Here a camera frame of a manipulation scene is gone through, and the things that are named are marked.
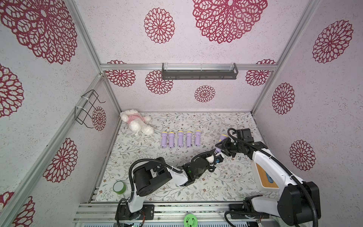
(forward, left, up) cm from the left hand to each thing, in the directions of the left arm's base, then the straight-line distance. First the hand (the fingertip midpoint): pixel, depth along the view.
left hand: (215, 150), depth 83 cm
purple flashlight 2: (+14, +27, -11) cm, 32 cm away
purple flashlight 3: (+16, +20, -12) cm, 28 cm away
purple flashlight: (+13, +32, -11) cm, 37 cm away
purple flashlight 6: (+7, -5, +3) cm, 9 cm away
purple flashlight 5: (+17, +8, -12) cm, 22 cm away
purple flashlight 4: (+15, +15, -11) cm, 24 cm away
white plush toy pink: (+18, +48, +3) cm, 52 cm away
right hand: (+2, 0, +2) cm, 3 cm away
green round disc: (-34, +15, -7) cm, 38 cm away
